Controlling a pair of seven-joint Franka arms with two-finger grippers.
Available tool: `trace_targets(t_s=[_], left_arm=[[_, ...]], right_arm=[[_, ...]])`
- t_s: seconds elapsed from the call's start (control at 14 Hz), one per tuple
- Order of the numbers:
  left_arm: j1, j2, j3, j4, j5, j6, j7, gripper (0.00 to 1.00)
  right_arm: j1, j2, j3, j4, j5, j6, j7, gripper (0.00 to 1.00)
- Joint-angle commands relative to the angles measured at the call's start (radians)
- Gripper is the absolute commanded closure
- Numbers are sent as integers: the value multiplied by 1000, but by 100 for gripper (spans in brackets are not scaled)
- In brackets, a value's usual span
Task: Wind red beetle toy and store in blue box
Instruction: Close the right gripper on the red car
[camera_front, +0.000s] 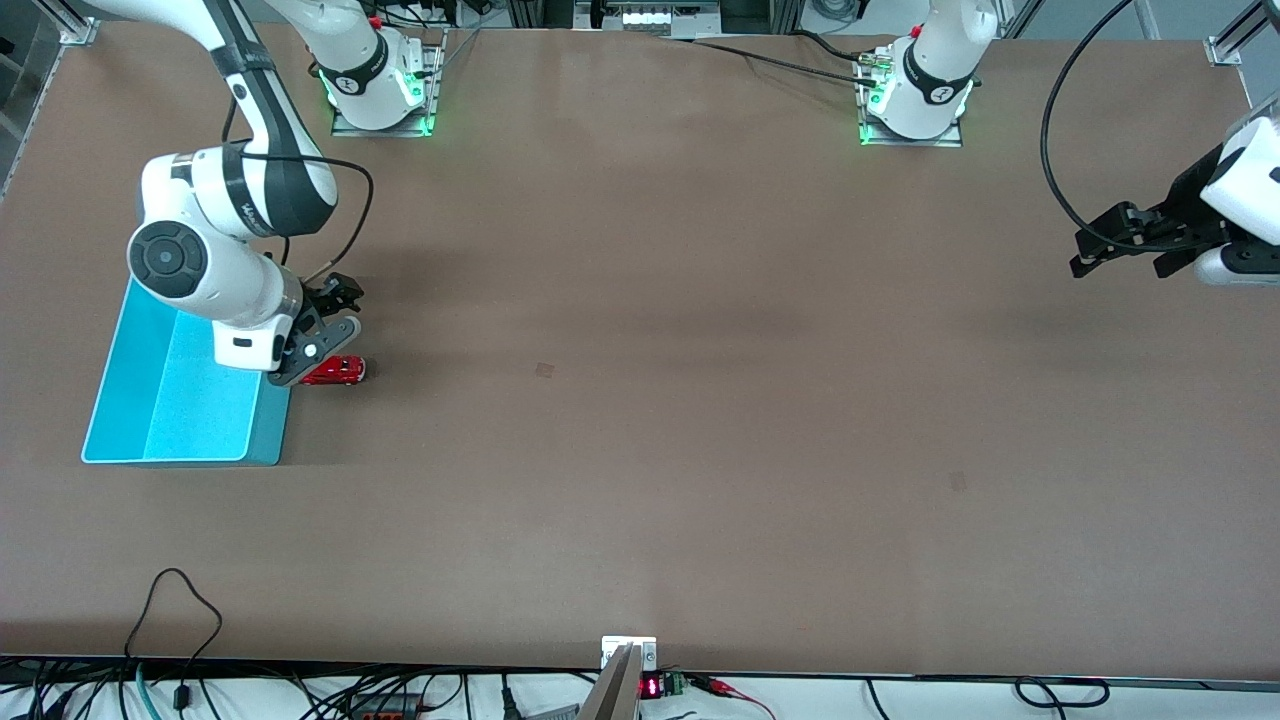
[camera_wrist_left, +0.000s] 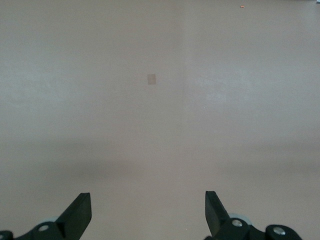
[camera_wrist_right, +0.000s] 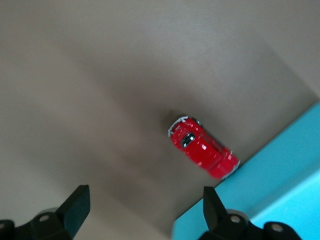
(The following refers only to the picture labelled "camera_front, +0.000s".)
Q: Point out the lit background device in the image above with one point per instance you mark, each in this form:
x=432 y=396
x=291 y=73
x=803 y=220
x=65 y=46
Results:
x=650 y=15

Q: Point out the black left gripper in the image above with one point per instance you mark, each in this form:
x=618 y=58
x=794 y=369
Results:
x=1186 y=197

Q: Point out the blue plastic box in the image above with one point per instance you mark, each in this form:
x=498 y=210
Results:
x=180 y=420

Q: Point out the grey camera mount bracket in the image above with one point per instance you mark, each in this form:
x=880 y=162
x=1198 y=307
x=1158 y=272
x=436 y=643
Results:
x=625 y=680

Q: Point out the aluminium frame corner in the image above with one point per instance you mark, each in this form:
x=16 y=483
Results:
x=1235 y=40
x=75 y=25

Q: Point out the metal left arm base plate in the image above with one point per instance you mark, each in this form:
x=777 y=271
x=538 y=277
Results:
x=948 y=141

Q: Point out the red LED display module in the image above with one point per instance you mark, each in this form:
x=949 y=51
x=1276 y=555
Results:
x=655 y=687

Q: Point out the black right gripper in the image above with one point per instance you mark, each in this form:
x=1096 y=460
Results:
x=326 y=298

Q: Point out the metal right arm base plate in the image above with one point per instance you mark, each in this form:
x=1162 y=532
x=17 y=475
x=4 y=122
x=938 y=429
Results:
x=438 y=85

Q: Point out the red beetle toy car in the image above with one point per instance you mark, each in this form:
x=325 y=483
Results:
x=340 y=372

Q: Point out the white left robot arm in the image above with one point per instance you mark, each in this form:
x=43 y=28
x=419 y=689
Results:
x=930 y=70

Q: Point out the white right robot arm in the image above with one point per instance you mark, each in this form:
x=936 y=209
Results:
x=200 y=290

